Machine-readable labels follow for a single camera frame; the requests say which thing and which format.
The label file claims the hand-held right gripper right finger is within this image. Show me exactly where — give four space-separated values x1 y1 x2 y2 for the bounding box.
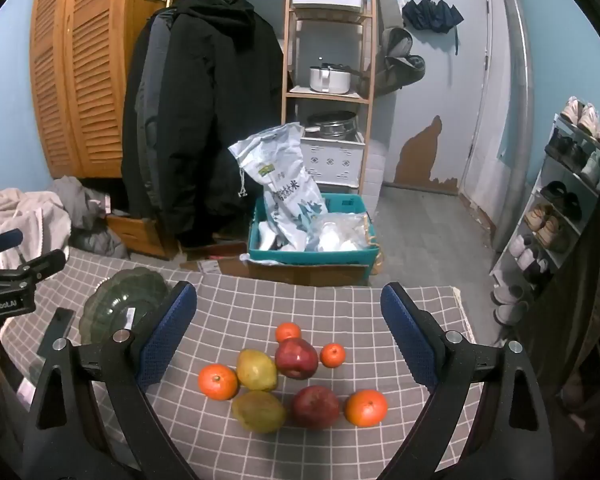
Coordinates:
380 281 556 480

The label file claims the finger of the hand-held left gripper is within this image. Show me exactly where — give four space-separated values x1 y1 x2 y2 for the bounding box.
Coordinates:
0 229 24 263
0 249 67 292

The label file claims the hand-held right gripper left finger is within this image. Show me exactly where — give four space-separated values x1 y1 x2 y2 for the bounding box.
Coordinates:
22 281 201 480

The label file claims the green glass plate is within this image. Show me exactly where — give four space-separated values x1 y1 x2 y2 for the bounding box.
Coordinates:
78 267 173 346

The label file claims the medium orange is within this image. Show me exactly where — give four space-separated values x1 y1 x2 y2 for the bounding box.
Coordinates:
198 364 240 401

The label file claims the large orange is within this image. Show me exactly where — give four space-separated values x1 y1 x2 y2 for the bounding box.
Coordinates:
344 389 389 428

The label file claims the yellow-green pear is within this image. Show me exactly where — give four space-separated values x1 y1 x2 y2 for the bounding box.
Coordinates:
236 349 279 392
231 390 287 434

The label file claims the red apple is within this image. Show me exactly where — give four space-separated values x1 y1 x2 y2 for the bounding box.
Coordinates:
274 338 319 380
292 385 341 429

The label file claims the pale fleece blanket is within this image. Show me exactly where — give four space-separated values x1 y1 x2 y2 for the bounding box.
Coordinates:
0 187 71 271

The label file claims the grey clothes pile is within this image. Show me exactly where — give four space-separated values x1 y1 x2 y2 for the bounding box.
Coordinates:
50 176 131 261

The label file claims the flat cardboard box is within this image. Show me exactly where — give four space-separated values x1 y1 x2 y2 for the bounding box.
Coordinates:
180 258 222 277

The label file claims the wooden drawer box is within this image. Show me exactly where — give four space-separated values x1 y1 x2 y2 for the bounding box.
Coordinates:
105 212 181 261

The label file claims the grey checked tablecloth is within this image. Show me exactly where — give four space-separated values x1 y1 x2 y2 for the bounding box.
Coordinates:
0 247 486 480

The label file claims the clear plastic bag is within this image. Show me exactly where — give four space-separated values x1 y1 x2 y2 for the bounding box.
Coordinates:
307 212 371 252

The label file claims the teal plastic crate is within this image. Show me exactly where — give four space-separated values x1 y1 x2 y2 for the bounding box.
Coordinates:
246 192 381 266

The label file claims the wooden louvered wardrobe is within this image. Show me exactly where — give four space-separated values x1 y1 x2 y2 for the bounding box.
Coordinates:
30 0 191 181

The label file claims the group of shoes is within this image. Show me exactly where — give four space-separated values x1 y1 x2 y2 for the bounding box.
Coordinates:
492 96 600 326

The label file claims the dark cloth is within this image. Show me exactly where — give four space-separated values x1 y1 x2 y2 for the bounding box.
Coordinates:
520 150 600 480

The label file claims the white patterned storage box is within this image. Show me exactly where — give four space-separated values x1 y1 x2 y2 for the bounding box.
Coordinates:
300 135 367 188

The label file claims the white printed rice bag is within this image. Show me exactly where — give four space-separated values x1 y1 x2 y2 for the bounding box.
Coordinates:
228 122 329 252

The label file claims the dark grey jacket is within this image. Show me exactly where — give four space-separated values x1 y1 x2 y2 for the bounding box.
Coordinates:
130 7 176 211

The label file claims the black coat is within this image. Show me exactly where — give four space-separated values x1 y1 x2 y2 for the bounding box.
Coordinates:
121 0 284 248

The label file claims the metal steamer pot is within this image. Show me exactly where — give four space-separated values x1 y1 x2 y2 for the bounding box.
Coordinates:
306 111 358 140

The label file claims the silver pipe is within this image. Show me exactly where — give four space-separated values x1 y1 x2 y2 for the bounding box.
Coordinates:
492 0 536 253

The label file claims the shoe rack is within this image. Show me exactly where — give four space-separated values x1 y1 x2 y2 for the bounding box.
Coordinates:
490 95 600 326

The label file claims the light blue door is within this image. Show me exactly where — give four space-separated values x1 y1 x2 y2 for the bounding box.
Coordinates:
457 0 501 226

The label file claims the white pot with lid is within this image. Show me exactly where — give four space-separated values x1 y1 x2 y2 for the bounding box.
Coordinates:
309 62 353 95

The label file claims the olive hanging bag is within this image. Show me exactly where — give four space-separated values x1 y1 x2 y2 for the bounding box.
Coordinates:
380 27 426 96

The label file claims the wooden shelf rack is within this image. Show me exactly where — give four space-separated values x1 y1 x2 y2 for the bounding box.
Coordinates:
281 0 378 193

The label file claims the dark blue umbrella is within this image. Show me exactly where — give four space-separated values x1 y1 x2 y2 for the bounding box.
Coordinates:
401 0 465 56

